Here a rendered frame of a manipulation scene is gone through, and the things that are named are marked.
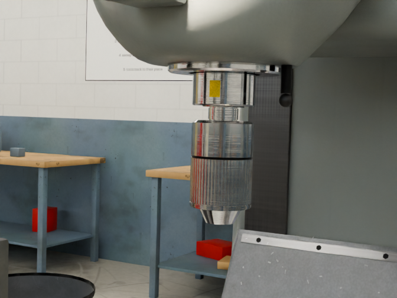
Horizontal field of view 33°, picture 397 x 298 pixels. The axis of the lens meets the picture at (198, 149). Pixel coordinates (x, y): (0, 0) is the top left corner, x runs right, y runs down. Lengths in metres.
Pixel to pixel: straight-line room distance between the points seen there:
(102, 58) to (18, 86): 0.99
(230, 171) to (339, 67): 0.40
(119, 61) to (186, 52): 5.32
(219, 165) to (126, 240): 5.29
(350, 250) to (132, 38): 0.49
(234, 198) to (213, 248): 4.40
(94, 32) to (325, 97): 5.13
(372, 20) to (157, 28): 0.21
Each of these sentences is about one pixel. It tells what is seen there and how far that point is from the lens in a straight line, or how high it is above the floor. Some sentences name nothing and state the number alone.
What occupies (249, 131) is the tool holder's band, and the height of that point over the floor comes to 1.26.
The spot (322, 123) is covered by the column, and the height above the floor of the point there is 1.27.
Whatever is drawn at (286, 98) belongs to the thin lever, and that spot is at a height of 1.29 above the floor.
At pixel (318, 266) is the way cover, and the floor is 1.09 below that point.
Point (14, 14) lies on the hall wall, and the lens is 6.58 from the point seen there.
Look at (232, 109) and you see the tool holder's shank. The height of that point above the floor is 1.28.
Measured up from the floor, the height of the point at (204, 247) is 0.30.
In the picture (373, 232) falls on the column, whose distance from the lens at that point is 0.86.
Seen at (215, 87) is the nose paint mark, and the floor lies 1.29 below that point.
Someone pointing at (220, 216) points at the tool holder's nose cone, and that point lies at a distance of 0.50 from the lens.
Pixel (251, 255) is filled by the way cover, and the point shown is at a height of 1.09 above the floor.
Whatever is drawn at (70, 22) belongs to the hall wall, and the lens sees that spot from 6.13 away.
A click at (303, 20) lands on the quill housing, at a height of 1.34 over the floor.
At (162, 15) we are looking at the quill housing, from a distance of 0.44.
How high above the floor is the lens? 1.27
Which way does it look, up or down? 3 degrees down
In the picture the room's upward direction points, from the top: 2 degrees clockwise
